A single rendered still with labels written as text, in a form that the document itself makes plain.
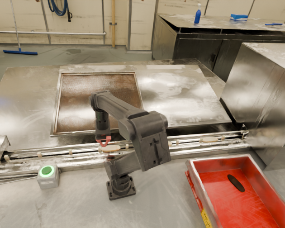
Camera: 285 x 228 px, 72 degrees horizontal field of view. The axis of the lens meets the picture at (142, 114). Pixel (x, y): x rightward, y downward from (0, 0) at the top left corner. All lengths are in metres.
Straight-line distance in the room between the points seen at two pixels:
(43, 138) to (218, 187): 0.93
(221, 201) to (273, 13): 5.42
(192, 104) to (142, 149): 0.90
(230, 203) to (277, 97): 0.53
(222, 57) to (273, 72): 1.96
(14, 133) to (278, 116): 1.35
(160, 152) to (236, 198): 0.63
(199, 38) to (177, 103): 1.61
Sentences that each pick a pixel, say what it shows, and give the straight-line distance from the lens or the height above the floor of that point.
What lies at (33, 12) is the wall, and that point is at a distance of 4.64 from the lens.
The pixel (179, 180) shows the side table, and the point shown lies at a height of 0.82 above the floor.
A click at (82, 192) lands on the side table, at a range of 0.95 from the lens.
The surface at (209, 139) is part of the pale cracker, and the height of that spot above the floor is 0.86.
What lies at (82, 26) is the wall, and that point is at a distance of 4.56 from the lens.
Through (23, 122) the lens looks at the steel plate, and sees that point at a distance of 1.35.
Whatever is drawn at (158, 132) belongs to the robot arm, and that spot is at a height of 1.30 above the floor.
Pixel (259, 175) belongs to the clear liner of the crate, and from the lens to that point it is 1.07.
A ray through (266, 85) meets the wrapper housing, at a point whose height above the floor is 1.19.
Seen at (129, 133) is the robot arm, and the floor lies 1.32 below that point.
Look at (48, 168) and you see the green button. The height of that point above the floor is 0.91.
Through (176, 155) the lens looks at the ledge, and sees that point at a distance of 1.05.
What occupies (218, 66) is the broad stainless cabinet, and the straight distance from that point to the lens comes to 3.08.
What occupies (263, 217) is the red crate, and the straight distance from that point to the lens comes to 1.06.
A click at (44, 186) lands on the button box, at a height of 0.84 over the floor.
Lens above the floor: 1.63
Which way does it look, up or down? 38 degrees down
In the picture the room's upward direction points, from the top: 6 degrees clockwise
